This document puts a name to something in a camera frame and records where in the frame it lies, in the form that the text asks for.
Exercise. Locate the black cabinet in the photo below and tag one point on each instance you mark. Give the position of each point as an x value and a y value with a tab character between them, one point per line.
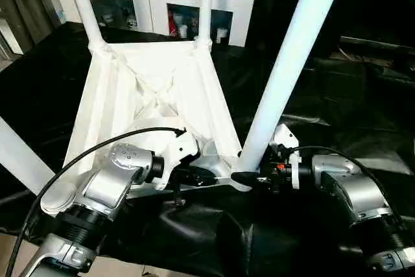
369	1

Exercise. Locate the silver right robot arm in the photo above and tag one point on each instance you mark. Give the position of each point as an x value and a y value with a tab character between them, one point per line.
353	186

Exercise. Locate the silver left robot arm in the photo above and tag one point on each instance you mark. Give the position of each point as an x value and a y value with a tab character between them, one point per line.
107	183

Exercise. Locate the white plastic table leg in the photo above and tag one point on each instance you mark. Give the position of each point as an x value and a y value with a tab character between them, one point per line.
205	1
84	4
19	157
292	56

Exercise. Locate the red bottle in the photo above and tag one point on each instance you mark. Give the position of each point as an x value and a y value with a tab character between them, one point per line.
173	25

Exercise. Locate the grey curtain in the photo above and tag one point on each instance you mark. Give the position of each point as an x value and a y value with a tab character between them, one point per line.
26	1

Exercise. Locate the white plastic table top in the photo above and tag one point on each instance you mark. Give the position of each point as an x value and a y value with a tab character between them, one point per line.
155	82

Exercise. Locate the black plastic mat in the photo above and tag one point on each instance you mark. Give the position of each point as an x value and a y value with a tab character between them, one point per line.
350	108

